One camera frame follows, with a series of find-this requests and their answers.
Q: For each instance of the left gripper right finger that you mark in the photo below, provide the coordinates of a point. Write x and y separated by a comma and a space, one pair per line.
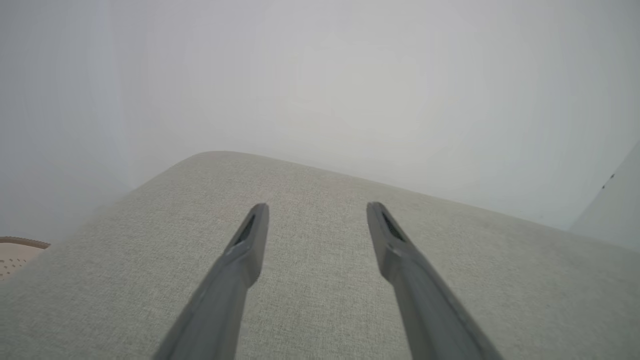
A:
425, 310

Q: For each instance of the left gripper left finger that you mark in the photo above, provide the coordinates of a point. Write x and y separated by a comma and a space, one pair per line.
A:
225, 300

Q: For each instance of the beige perforated laundry basket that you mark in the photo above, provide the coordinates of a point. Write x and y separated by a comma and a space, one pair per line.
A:
15, 255

